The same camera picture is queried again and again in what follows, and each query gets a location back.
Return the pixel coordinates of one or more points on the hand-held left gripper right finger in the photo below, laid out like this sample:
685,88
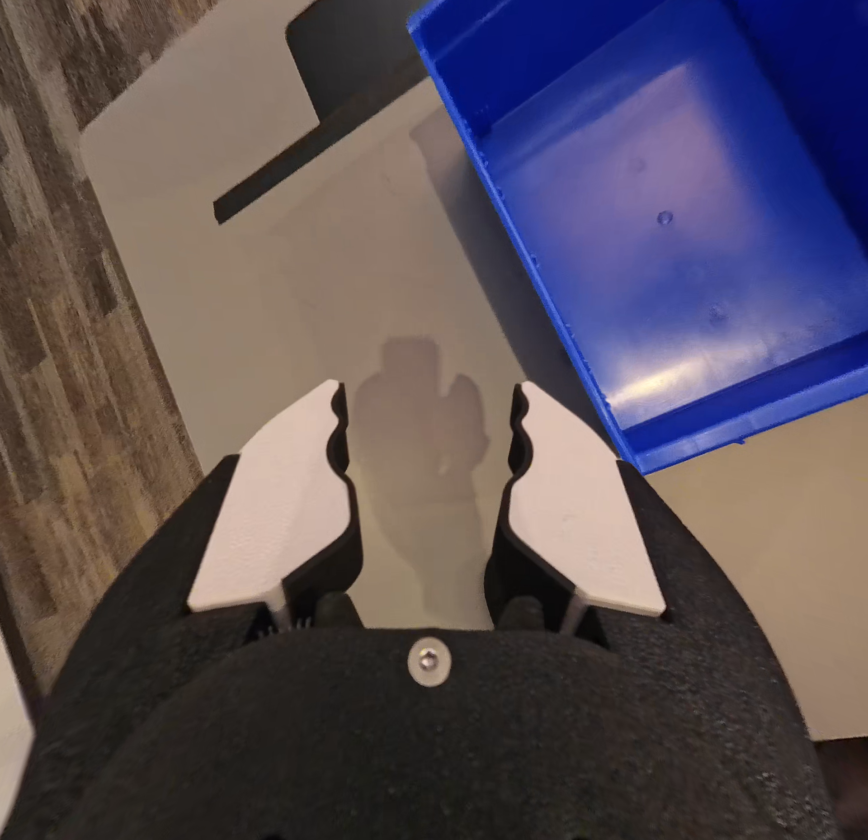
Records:
576,514

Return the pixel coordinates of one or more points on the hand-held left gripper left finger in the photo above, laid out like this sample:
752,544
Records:
278,514

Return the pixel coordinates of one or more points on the blue plastic bin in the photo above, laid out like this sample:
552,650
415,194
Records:
644,243

